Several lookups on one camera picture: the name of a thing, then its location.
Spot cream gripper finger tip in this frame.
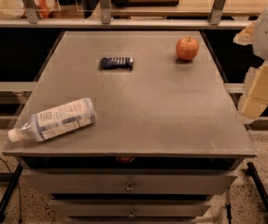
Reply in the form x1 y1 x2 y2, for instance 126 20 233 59
233 22 255 46

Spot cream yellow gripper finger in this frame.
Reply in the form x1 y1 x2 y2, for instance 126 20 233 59
238 61 268 119

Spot red apple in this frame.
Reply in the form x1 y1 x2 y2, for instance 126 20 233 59
176 36 199 61

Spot black metal stand leg right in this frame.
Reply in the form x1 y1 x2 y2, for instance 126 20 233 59
246 162 268 215

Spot black metal stand leg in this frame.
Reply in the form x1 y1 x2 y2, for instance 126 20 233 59
0 164 22 223
246 162 268 215

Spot grey metal drawer cabinet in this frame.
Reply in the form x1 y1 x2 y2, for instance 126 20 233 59
5 31 256 224

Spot plastic bottle with white label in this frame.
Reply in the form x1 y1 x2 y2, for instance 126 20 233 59
7 98 96 143

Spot black metal stand leg left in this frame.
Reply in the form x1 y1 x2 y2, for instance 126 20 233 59
0 164 22 223

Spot grey metal shelf rail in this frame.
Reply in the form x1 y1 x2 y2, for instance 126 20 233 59
0 0 258 30

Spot black floor cable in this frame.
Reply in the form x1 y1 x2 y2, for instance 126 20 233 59
0 135 23 224

